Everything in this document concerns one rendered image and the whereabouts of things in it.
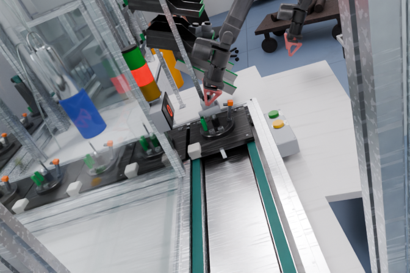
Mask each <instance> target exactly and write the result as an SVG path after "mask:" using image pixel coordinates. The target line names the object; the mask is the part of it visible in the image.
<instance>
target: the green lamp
mask: <svg viewBox="0 0 410 273"><path fill-rule="evenodd" d="M122 56H123V58H124V60H125V62H126V64H127V66H128V67H129V69H130V71H133V70H136V69H139V68H141V67H142V66H143V65H145V63H146V62H145V59H144V58H143V56H142V53H141V51H140V49H139V47H138V46H137V47H136V48H135V49H134V50H132V51H130V52H127V53H124V54H122Z"/></svg>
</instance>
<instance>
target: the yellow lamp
mask: <svg viewBox="0 0 410 273"><path fill-rule="evenodd" d="M139 89H140V91H141V92H142V94H143V96H144V98H145V100H146V101H147V102H149V101H153V100H155V99H157V98H158V97H159V96H160V95H161V92H160V90H159V88H158V86H157V84H156V82H155V80H154V79H153V81H152V82H150V83H149V84H147V85H144V86H142V87H139Z"/></svg>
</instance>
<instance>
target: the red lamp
mask: <svg viewBox="0 0 410 273"><path fill-rule="evenodd" d="M131 73H132V75H133V77H134V79H135V81H136V82H137V85H138V86H139V87H142V86H144V85H147V84H149V83H150V82H152V81H153V79H154V78H153V76H152V74H151V71H150V70H149V68H148V65H147V64H146V63H145V65H143V66H142V67H141V68H139V69H136V70H133V71H131Z"/></svg>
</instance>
